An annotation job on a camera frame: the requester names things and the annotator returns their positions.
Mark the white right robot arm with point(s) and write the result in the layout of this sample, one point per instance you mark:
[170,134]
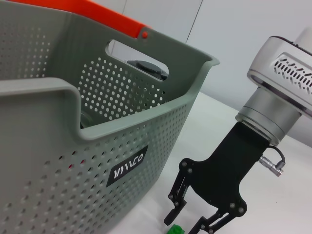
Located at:
[265,114]

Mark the glass teacup black sleeve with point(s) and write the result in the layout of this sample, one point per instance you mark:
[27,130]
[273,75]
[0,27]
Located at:
[85,120]

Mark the wide green toy brick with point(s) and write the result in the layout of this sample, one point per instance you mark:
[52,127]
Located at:
[175,228]

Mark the grey perforated storage bin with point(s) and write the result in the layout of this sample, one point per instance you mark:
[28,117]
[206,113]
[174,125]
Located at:
[36,146]

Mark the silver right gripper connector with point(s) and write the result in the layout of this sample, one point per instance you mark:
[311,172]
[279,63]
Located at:
[268,162]

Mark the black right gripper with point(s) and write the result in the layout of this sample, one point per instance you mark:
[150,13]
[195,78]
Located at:
[219,175]

